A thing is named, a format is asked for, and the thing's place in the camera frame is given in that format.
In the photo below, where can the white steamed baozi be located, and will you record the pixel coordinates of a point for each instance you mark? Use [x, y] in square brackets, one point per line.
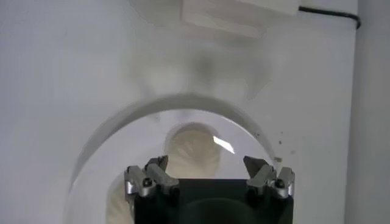
[193, 152]
[117, 204]

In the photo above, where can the white round plate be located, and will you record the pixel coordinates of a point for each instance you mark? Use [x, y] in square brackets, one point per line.
[137, 146]

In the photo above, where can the white electric cooker pot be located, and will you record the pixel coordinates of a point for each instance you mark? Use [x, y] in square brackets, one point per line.
[268, 4]

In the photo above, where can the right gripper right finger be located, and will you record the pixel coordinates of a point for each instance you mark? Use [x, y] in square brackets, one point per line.
[265, 178]

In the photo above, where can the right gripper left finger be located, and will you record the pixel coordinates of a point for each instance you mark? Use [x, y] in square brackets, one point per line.
[158, 179]

